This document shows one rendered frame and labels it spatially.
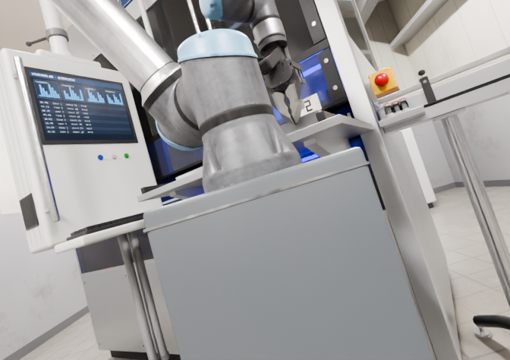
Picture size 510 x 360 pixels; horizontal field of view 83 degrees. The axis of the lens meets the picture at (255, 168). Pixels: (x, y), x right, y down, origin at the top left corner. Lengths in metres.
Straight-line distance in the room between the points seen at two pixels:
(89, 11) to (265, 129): 0.36
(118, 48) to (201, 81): 0.20
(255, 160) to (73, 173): 1.02
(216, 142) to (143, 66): 0.22
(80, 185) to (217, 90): 0.97
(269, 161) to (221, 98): 0.11
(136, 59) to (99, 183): 0.85
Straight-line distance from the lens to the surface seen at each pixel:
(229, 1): 0.71
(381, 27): 5.44
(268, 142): 0.38
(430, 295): 1.11
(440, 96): 1.12
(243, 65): 0.42
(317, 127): 0.64
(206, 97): 0.41
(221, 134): 0.39
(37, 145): 1.23
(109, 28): 0.58
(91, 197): 1.31
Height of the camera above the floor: 0.77
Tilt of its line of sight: 5 degrees up
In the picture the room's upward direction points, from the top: 17 degrees counter-clockwise
